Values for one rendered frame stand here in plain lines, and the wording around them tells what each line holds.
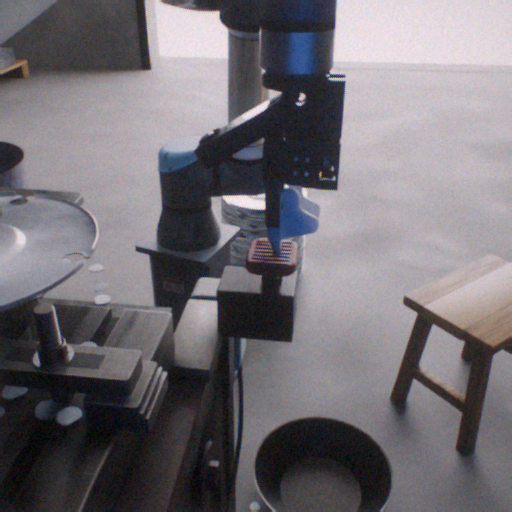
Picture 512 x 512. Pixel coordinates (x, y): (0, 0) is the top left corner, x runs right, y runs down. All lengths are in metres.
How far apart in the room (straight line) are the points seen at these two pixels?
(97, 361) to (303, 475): 0.94
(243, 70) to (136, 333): 0.63
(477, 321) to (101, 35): 4.54
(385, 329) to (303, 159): 1.28
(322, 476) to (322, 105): 0.98
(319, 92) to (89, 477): 0.41
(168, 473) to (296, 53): 0.42
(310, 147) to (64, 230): 0.30
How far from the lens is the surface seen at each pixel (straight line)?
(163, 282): 1.37
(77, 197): 0.80
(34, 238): 0.70
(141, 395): 0.53
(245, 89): 1.15
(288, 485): 1.40
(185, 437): 0.65
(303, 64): 0.58
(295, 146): 0.60
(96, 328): 0.66
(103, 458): 0.53
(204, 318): 0.77
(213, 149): 0.63
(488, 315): 1.40
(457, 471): 1.50
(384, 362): 1.73
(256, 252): 0.70
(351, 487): 1.41
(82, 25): 5.48
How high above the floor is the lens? 1.09
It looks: 29 degrees down
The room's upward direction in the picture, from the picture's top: straight up
